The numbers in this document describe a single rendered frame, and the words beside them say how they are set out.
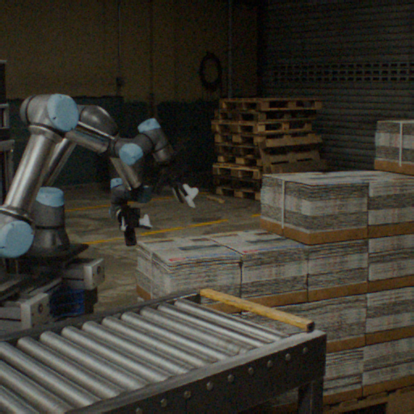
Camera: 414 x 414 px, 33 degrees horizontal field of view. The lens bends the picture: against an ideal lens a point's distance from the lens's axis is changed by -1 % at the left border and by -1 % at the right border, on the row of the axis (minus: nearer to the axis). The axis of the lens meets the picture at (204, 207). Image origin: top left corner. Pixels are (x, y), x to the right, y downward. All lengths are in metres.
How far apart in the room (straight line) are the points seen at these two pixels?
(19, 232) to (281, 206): 1.17
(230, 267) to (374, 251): 0.66
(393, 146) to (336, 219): 0.58
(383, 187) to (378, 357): 0.73
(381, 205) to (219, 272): 0.75
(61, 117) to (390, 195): 1.40
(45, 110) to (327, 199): 1.15
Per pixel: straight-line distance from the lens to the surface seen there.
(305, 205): 2.73
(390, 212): 2.95
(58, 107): 2.22
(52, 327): 1.93
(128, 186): 3.02
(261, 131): 9.00
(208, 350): 1.76
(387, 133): 3.26
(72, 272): 2.70
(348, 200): 2.82
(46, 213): 2.70
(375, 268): 2.96
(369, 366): 3.08
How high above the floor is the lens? 1.43
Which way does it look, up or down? 10 degrees down
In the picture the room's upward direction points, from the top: straight up
